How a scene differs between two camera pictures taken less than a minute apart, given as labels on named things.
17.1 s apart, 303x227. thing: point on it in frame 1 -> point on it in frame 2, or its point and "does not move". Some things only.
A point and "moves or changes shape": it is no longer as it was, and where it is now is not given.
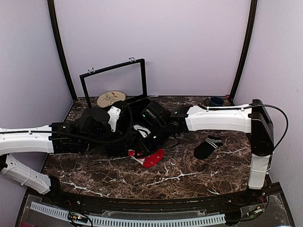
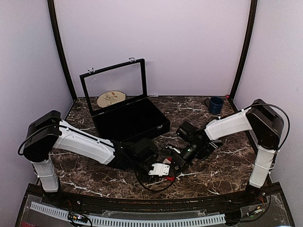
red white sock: (148, 161) moves or changes shape
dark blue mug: (214, 101) does not move
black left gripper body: (117, 144) -> (139, 164)
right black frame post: (253, 6) does not move
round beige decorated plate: (106, 99) does not move
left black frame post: (52, 10) does not move
